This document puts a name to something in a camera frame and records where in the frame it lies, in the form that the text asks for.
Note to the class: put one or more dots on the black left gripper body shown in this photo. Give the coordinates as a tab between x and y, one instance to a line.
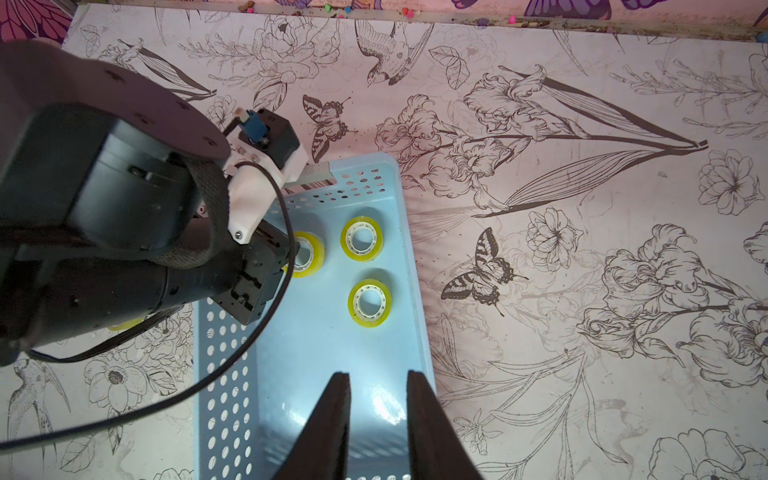
240	278

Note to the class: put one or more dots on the yellow tape roll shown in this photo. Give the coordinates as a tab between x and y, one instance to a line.
369	303
362	239
310	255

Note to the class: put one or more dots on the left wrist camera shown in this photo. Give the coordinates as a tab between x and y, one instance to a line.
265	152

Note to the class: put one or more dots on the light blue perforated storage basket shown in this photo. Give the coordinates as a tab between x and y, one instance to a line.
248	421

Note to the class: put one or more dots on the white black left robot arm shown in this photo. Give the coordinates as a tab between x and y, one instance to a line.
120	200

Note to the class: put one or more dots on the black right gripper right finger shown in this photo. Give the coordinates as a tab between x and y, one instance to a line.
435	451

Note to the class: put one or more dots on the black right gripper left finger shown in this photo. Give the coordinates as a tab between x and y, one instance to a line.
321	449

